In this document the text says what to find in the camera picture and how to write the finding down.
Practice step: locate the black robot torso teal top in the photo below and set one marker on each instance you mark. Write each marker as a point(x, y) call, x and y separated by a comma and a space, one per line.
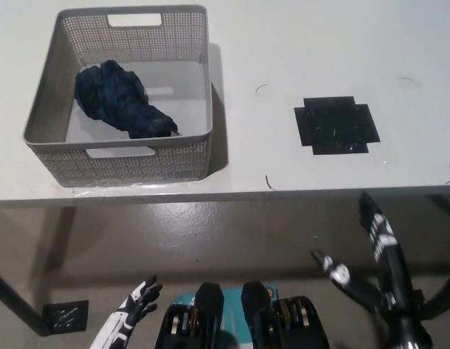
point(210, 323)

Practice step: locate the navy blue umbrella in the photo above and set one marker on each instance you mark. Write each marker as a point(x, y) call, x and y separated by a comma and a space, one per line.
point(115, 98)

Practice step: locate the grey perforated plastic basket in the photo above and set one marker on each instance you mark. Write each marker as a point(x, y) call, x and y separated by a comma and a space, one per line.
point(137, 167)

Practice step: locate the black floor tape mark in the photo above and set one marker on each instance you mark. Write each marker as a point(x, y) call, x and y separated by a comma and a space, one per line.
point(64, 316)

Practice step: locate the black tape patch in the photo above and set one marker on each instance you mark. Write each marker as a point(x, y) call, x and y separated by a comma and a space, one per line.
point(335, 125)

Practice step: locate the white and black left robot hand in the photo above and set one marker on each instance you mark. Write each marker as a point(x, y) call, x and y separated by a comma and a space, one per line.
point(139, 301)

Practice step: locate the black slanted table leg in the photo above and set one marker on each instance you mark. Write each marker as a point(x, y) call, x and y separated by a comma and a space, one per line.
point(441, 298)
point(17, 301)

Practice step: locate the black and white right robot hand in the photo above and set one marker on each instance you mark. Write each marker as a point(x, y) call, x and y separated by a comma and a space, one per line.
point(388, 269)

